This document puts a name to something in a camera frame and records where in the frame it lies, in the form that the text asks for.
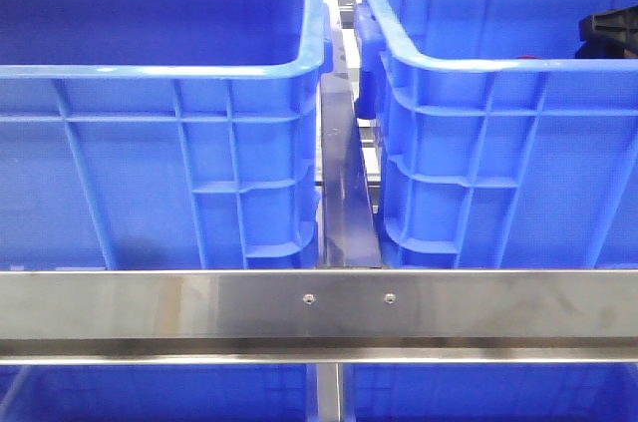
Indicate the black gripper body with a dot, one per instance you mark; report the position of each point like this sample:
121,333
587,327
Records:
609,35

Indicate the right blue plastic crate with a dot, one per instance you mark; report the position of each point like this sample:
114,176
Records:
489,161

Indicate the blue plastic crate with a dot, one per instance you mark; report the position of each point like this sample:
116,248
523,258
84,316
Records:
160,134
489,161

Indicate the steel divider bar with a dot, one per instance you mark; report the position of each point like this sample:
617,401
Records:
349,237

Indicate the lower right blue crate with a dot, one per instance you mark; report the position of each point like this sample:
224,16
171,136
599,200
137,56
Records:
493,392

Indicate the left blue plastic crate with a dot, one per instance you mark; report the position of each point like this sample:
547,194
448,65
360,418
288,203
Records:
160,134

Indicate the lower left blue crate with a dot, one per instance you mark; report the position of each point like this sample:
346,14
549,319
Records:
162,393

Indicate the stainless steel shelf rail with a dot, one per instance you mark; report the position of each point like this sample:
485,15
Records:
318,315

